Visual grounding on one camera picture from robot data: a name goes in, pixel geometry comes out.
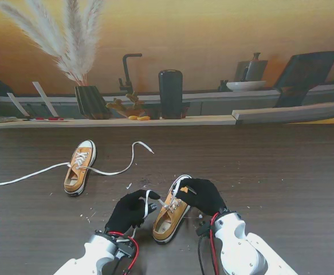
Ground dark tilted panel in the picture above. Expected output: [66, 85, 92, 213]
[273, 50, 334, 108]

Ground red black right wrist cable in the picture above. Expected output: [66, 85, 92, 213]
[198, 214, 221, 275]

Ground black kitchen faucet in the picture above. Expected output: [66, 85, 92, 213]
[118, 53, 143, 95]

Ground long white slanted strip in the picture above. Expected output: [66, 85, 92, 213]
[32, 81, 59, 117]

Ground short white slanted strip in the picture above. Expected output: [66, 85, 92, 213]
[6, 92, 30, 117]

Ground grey wooden plank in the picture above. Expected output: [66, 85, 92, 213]
[231, 100, 334, 125]

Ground grey metal pitcher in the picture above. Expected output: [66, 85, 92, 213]
[234, 52, 269, 83]

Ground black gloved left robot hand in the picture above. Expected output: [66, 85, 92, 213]
[105, 189, 161, 233]

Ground pale pampas grass plumes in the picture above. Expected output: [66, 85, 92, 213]
[0, 0, 106, 87]

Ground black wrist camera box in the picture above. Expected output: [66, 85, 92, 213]
[116, 240, 136, 259]
[197, 222, 213, 237]

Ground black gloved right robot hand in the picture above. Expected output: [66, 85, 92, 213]
[174, 178, 227, 217]

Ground red left wrist cable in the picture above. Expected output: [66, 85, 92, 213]
[108, 230, 140, 272]

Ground dark ribbed vase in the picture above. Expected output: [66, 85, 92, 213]
[74, 85, 112, 120]

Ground tall black cylindrical container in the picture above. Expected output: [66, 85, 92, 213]
[158, 69, 184, 120]

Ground white shallow bowl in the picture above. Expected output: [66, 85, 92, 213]
[226, 80, 268, 92]

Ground yellow canvas sneaker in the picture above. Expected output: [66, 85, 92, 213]
[152, 174, 192, 245]
[63, 139, 97, 198]

